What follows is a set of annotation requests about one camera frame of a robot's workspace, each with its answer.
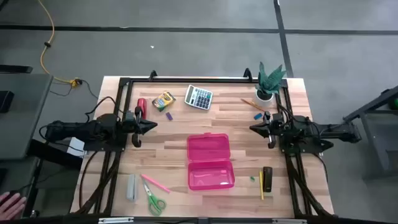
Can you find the grey desk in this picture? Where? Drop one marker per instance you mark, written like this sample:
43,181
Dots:
25,124

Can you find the orange wooden pencil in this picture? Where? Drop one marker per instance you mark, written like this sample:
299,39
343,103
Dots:
252,104

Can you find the black desk beam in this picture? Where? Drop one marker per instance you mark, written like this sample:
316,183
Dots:
56,154

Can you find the yellow pencil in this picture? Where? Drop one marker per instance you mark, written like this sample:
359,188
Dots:
261,186

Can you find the pink pen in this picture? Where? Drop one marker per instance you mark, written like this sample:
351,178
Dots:
155,183

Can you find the grey rail clamp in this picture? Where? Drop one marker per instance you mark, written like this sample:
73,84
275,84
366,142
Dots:
203,221

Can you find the grey metal cart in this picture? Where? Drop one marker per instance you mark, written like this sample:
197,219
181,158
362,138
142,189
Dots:
377,146

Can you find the black bar beside desk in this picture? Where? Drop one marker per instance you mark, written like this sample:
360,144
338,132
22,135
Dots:
15,69

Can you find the black device on desk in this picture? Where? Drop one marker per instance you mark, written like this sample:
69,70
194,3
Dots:
5,101

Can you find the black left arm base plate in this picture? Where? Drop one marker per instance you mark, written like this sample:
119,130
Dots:
105,148

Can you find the silver rail bracket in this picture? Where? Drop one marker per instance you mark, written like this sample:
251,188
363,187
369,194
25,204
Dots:
115,220
289,221

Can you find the grey desk calculator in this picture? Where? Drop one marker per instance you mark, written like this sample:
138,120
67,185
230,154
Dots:
199,97

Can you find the yellow green crayon box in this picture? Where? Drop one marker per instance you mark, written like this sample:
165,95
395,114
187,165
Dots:
163,101

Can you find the red marker tube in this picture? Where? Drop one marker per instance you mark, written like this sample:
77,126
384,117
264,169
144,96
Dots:
142,104

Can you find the person's hand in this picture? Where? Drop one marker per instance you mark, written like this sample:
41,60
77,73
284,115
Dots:
11,207

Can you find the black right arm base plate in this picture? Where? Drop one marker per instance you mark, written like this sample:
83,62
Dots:
311,148

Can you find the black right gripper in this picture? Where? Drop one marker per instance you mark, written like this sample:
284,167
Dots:
274,129

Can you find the small green sharpener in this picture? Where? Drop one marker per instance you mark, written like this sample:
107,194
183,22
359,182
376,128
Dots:
252,178

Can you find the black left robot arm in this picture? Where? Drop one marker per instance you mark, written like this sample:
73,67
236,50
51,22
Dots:
77,130

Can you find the black bottom rail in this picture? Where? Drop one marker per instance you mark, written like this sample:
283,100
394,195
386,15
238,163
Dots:
174,221

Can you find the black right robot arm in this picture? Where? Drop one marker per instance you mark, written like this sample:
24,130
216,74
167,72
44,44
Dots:
329,130

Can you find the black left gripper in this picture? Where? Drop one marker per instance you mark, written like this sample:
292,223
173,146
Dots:
132,125

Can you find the purple eraser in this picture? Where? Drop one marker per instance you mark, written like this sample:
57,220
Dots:
168,116

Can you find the white power box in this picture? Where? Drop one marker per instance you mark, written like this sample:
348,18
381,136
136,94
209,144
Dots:
76,146

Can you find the blue eraser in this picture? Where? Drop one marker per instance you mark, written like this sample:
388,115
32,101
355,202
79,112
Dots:
258,116

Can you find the pink transparent pencil case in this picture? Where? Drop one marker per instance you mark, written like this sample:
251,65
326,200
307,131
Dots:
208,149

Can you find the green plant in white pot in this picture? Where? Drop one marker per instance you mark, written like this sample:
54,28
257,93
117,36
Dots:
269,82

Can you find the black aluminium table frame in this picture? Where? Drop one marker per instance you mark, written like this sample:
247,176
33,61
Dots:
202,80

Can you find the black stapler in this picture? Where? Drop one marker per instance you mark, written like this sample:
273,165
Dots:
267,179

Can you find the black desk caster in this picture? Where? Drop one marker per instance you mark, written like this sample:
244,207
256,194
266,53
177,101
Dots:
33,214

